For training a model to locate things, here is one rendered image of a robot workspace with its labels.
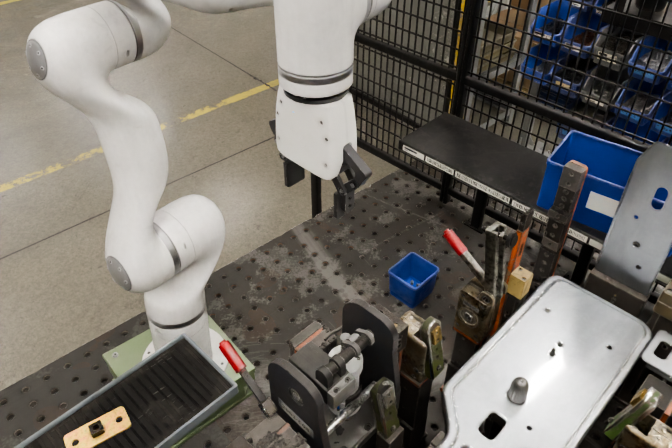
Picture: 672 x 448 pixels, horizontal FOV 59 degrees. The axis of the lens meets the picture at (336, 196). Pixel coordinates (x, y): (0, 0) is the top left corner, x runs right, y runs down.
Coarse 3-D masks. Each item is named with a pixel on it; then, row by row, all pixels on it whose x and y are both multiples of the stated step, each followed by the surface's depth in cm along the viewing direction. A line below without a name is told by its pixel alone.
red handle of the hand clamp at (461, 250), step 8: (448, 232) 115; (448, 240) 116; (456, 240) 115; (456, 248) 115; (464, 248) 115; (464, 256) 115; (472, 264) 114; (472, 272) 115; (480, 272) 114; (480, 280) 115; (496, 288) 114
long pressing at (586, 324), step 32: (544, 288) 123; (576, 288) 124; (512, 320) 116; (544, 320) 117; (576, 320) 117; (608, 320) 117; (640, 320) 117; (480, 352) 110; (512, 352) 111; (544, 352) 111; (576, 352) 111; (608, 352) 111; (640, 352) 111; (448, 384) 105; (480, 384) 106; (544, 384) 106; (576, 384) 106; (608, 384) 106; (448, 416) 100; (480, 416) 101; (512, 416) 101; (544, 416) 101; (576, 416) 101
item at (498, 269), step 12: (492, 228) 106; (504, 228) 107; (492, 240) 106; (504, 240) 107; (516, 240) 105; (492, 252) 107; (504, 252) 110; (492, 264) 109; (504, 264) 111; (492, 276) 110; (492, 288) 112
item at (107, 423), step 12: (120, 408) 84; (96, 420) 82; (108, 420) 82; (72, 432) 81; (84, 432) 81; (96, 432) 80; (108, 432) 81; (120, 432) 81; (84, 444) 80; (96, 444) 80
